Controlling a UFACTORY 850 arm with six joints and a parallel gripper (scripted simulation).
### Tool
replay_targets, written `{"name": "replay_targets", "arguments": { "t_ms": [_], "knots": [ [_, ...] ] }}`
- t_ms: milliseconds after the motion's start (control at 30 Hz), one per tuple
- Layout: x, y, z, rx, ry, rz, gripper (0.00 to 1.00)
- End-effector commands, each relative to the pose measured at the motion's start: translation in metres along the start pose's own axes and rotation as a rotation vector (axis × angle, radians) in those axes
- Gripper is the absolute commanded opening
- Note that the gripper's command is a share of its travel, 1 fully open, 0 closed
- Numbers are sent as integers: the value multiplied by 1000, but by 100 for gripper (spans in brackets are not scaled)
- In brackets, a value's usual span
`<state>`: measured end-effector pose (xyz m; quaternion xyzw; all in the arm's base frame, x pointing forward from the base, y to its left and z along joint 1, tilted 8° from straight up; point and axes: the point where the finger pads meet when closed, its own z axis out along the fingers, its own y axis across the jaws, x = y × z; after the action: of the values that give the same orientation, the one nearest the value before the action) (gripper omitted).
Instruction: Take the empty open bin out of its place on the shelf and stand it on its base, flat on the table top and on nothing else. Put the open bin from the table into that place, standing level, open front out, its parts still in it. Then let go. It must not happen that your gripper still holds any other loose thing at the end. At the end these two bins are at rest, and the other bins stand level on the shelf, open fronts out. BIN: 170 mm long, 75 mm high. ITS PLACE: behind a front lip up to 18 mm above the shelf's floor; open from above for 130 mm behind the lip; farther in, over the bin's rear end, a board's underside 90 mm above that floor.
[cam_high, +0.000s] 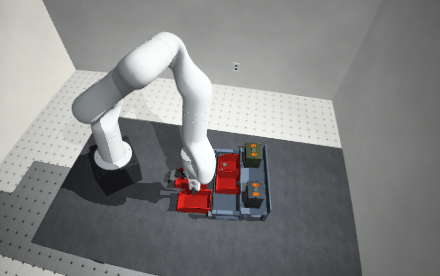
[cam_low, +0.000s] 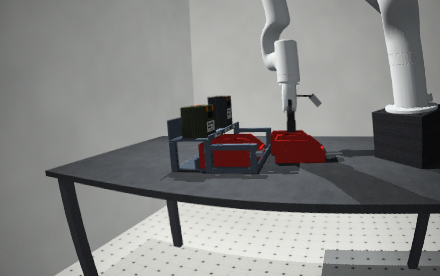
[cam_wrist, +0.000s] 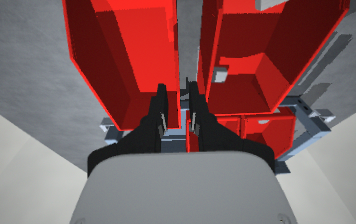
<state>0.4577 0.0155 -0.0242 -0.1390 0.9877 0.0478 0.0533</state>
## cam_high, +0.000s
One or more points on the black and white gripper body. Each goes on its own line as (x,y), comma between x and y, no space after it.
(193,183)

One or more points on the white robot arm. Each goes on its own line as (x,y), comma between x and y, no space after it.
(139,68)

